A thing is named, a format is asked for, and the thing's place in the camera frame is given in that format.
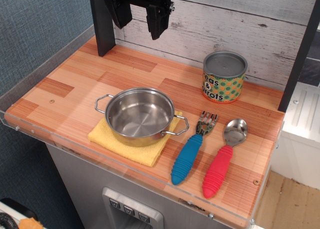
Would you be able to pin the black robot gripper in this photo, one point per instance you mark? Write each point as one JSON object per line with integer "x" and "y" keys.
{"x": 158, "y": 13}

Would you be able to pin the red handled metal spoon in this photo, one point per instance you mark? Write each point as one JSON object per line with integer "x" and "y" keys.
{"x": 235, "y": 133}

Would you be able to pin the stainless steel pot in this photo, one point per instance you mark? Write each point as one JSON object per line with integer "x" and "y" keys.
{"x": 141, "y": 116}

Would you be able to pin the peas and carrots can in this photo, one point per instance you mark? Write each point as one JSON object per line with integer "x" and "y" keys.
{"x": 223, "y": 76}

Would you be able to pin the yellow cloth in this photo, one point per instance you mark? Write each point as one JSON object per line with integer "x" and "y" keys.
{"x": 102, "y": 135}

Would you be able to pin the clear acrylic guard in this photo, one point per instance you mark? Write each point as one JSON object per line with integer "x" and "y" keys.
{"x": 55, "y": 104}

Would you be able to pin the grey cabinet with dispenser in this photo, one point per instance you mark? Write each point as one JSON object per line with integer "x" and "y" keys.
{"x": 104, "y": 200}

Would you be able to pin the white toy sink unit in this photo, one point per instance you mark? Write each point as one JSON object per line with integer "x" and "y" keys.
{"x": 297, "y": 152}

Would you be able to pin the orange object bottom left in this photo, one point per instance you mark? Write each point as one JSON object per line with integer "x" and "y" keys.
{"x": 30, "y": 223}

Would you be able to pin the dark left post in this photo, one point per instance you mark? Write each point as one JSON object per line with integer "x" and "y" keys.
{"x": 103, "y": 27}

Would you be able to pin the dark post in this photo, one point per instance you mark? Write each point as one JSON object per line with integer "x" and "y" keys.
{"x": 300, "y": 57}
{"x": 103, "y": 27}

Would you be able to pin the blue handled metal fork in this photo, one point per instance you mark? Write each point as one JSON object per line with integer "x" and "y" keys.
{"x": 186, "y": 158}

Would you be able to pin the dark right post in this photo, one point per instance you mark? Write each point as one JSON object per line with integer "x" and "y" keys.
{"x": 300, "y": 57}

